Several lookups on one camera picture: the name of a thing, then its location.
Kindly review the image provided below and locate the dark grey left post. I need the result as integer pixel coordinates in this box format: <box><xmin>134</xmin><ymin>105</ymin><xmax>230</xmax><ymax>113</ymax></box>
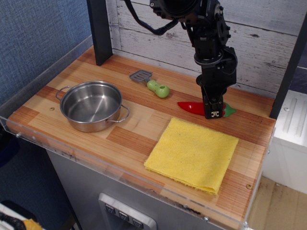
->
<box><xmin>87</xmin><ymin>0</ymin><xmax>113</xmax><ymax>66</ymax></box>

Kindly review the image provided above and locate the grey toy fridge cabinet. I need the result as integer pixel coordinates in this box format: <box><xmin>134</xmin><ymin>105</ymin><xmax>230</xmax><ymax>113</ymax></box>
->
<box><xmin>47</xmin><ymin>151</ymin><xmax>222</xmax><ymax>230</ymax></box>

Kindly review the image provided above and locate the white side cabinet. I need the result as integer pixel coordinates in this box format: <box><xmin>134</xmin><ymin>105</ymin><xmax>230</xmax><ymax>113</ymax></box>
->
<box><xmin>262</xmin><ymin>90</ymin><xmax>307</xmax><ymax>193</ymax></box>

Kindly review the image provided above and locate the red toy chili pepper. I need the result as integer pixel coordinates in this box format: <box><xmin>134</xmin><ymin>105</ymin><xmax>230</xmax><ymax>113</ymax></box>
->
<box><xmin>177</xmin><ymin>102</ymin><xmax>236</xmax><ymax>117</ymax></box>

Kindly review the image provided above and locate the dark grey post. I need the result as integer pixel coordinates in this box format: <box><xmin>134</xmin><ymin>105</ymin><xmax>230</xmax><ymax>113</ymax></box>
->
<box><xmin>87</xmin><ymin>0</ymin><xmax>113</xmax><ymax>66</ymax></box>
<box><xmin>269</xmin><ymin>15</ymin><xmax>307</xmax><ymax>119</ymax></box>

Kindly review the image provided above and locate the yellow object bottom left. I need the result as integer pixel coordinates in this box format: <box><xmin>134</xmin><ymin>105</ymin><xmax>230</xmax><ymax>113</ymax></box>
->
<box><xmin>23</xmin><ymin>219</ymin><xmax>43</xmax><ymax>230</ymax></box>

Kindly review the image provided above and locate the toy spatula green handle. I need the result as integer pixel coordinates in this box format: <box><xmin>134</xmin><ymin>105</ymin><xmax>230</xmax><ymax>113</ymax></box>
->
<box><xmin>130</xmin><ymin>69</ymin><xmax>169</xmax><ymax>98</ymax></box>

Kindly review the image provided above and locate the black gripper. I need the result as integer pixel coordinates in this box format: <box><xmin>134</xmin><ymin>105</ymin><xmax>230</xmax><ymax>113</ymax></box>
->
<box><xmin>196</xmin><ymin>46</ymin><xmax>237</xmax><ymax>119</ymax></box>

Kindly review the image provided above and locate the dark grey right post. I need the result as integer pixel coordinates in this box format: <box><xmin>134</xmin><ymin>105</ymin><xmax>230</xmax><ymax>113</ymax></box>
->
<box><xmin>269</xmin><ymin>15</ymin><xmax>307</xmax><ymax>119</ymax></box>

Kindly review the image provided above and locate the stainless steel pot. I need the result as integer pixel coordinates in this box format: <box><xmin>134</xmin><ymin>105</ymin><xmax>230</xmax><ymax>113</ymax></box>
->
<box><xmin>56</xmin><ymin>81</ymin><xmax>130</xmax><ymax>133</ymax></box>

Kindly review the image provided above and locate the black braided cable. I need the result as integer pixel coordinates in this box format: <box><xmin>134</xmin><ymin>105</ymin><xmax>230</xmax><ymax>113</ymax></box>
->
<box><xmin>123</xmin><ymin>0</ymin><xmax>179</xmax><ymax>36</ymax></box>

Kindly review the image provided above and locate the silver dispenser button panel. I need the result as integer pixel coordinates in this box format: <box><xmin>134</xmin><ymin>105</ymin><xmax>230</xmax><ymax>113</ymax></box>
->
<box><xmin>98</xmin><ymin>193</ymin><xmax>157</xmax><ymax>230</ymax></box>

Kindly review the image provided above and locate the clear acrylic guard rail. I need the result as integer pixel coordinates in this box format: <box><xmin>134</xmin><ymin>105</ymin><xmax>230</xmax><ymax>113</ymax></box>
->
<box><xmin>3</xmin><ymin>38</ymin><xmax>275</xmax><ymax>230</ymax></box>

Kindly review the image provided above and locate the yellow folded cloth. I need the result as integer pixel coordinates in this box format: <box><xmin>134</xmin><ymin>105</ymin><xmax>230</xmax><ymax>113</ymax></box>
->
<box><xmin>144</xmin><ymin>118</ymin><xmax>238</xmax><ymax>195</ymax></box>

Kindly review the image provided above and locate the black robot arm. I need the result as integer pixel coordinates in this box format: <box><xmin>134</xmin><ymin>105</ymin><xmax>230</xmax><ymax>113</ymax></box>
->
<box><xmin>150</xmin><ymin>0</ymin><xmax>237</xmax><ymax>119</ymax></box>

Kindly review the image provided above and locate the black corrugated hose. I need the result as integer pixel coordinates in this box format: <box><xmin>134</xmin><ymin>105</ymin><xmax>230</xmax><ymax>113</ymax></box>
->
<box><xmin>0</xmin><ymin>213</ymin><xmax>24</xmax><ymax>230</ymax></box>

